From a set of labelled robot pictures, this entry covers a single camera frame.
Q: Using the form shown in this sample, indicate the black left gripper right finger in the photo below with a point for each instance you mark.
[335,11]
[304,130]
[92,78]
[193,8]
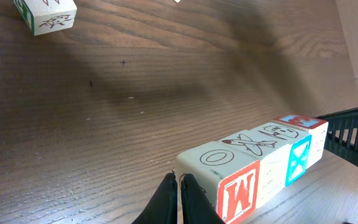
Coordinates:
[196,207]

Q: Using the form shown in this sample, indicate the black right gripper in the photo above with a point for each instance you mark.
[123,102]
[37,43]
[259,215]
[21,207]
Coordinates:
[342,136]

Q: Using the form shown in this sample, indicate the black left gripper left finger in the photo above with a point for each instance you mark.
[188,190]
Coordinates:
[162,207]

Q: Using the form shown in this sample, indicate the red letter wooden block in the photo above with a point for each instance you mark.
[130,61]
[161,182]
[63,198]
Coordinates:
[228,177]

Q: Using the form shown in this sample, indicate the blue X wooden block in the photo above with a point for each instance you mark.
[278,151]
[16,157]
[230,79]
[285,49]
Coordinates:
[300,142]

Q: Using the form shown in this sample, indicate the yellow M wooden block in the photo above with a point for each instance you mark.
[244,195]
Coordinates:
[273,155]

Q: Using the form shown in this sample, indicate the wooden block green W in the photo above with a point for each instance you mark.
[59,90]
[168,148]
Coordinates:
[46,16]

